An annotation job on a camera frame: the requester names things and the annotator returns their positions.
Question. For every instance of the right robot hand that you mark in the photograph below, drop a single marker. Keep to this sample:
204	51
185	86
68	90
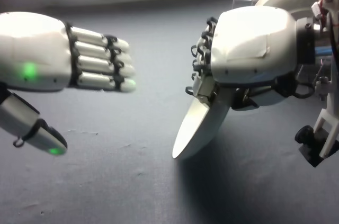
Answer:
251	44

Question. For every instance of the white plate with leaf print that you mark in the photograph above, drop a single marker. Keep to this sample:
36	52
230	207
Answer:
196	134

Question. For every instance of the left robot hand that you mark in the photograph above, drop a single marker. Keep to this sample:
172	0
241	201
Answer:
34	52

